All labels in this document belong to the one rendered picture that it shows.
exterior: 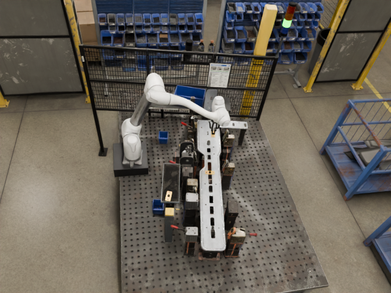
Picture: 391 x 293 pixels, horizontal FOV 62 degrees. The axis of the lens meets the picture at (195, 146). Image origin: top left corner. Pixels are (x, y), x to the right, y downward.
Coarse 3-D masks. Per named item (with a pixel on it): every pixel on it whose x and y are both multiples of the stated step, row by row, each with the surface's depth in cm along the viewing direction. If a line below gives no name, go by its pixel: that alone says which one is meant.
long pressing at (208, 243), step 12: (204, 120) 327; (204, 132) 316; (216, 132) 317; (204, 144) 305; (216, 144) 306; (204, 156) 295; (216, 156) 296; (204, 168) 286; (216, 168) 287; (204, 180) 277; (216, 180) 278; (204, 192) 269; (216, 192) 270; (204, 204) 262; (216, 204) 262; (204, 216) 254; (216, 216) 255; (204, 228) 247; (216, 228) 248; (204, 240) 241; (216, 240) 242
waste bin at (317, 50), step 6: (324, 30) 536; (318, 36) 524; (324, 36) 543; (318, 42) 526; (324, 42) 515; (318, 48) 531; (312, 54) 554; (318, 54) 535; (312, 60) 553; (312, 66) 556
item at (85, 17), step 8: (64, 0) 464; (80, 0) 531; (88, 0) 533; (80, 8) 513; (88, 8) 515; (80, 16) 496; (88, 16) 498; (80, 24) 482; (88, 24) 485; (88, 32) 493; (88, 40) 503; (96, 40) 506; (88, 48) 513; (88, 56) 523
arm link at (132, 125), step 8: (152, 80) 265; (160, 80) 267; (144, 88) 274; (144, 96) 277; (144, 104) 281; (136, 112) 290; (144, 112) 289; (128, 120) 301; (136, 120) 295; (128, 128) 300; (136, 128) 301
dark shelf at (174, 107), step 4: (224, 100) 346; (228, 100) 346; (152, 104) 332; (156, 104) 333; (228, 104) 342; (152, 108) 331; (156, 108) 331; (160, 108) 332; (164, 108) 332; (168, 108) 332; (172, 108) 332; (176, 108) 332; (180, 108) 332; (184, 108) 332; (188, 108) 333; (228, 108) 337; (228, 112) 337
